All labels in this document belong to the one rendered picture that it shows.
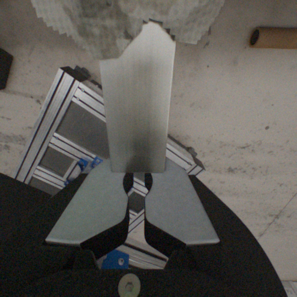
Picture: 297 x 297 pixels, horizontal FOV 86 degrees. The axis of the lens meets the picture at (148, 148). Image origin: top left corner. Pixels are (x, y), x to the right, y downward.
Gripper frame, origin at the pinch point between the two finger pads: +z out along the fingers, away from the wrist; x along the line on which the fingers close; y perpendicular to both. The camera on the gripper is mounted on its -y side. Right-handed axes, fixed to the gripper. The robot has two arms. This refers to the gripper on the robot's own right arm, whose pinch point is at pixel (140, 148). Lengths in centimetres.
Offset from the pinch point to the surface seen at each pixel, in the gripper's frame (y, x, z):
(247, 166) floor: 61, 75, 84
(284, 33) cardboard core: -17, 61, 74
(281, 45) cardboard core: -13, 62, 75
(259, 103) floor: 15, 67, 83
